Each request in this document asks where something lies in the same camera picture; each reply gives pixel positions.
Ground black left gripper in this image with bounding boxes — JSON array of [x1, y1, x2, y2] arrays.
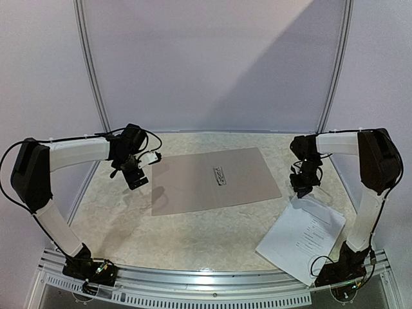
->
[[115, 151, 149, 190]]

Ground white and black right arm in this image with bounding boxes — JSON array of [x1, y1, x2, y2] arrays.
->
[[290, 128, 403, 253]]

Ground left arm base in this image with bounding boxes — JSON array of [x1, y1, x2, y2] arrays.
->
[[62, 244, 119, 287]]

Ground metal folder clip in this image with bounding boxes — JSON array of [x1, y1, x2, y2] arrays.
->
[[213, 167, 227, 186]]

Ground white paper stack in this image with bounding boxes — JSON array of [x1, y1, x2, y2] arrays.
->
[[256, 196, 346, 286]]

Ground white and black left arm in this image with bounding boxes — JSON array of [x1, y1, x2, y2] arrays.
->
[[10, 124, 162, 279]]

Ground aluminium front rail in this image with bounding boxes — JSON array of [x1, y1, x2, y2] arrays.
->
[[28, 249, 402, 308]]

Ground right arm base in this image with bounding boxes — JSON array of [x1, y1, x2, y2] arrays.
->
[[315, 241, 371, 287]]

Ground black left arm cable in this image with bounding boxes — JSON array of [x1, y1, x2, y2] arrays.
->
[[0, 128, 129, 207]]

